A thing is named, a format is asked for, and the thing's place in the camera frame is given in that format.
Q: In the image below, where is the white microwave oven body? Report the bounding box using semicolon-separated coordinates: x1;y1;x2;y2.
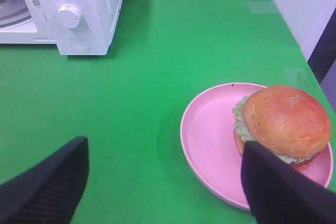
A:
1;0;123;55

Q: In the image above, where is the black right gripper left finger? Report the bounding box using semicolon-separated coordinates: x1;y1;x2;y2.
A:
1;136;89;223

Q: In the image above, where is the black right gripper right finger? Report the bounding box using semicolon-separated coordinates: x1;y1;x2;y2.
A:
240;141;335;223

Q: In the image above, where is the round door release button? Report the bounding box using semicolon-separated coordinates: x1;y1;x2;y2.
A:
70;36;90;51

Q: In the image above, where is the burger with lettuce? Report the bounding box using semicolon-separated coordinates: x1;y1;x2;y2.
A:
232;85;332;169

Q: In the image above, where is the glass microwave turntable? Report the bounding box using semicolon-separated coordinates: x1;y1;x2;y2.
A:
1;0;31;28

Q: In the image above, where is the white timer knob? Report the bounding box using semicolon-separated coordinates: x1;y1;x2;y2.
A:
57;4;82;29

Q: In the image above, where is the pink plate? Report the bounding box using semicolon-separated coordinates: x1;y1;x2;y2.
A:
180;83;333;211

